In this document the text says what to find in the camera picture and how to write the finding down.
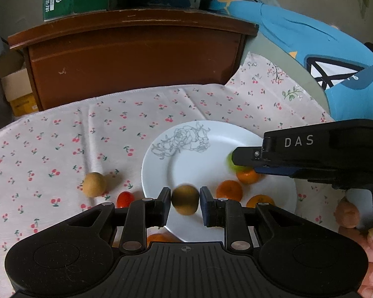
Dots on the blue printed cushion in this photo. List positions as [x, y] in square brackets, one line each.
[329, 52]

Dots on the brown kiwi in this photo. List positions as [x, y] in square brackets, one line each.
[94, 184]
[185, 199]

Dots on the open cardboard box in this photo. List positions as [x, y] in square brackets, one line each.
[15, 83]

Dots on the pale green upholstered seat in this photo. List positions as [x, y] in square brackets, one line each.
[258, 49]

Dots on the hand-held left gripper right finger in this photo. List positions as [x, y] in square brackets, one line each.
[205, 209]

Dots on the branch print cloth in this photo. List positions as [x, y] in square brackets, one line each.
[267, 77]

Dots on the red cherry tomato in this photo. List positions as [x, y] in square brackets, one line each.
[125, 199]

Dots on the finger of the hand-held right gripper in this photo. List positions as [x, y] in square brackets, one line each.
[245, 156]
[276, 171]

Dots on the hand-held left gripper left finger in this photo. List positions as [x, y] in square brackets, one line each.
[164, 208]

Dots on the green jujube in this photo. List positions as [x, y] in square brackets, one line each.
[233, 166]

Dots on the cherry print tablecloth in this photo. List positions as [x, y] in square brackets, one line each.
[65, 130]

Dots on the brown wooden cabinet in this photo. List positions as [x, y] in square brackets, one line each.
[127, 62]

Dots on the white flower print plate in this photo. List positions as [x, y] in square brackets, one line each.
[199, 161]

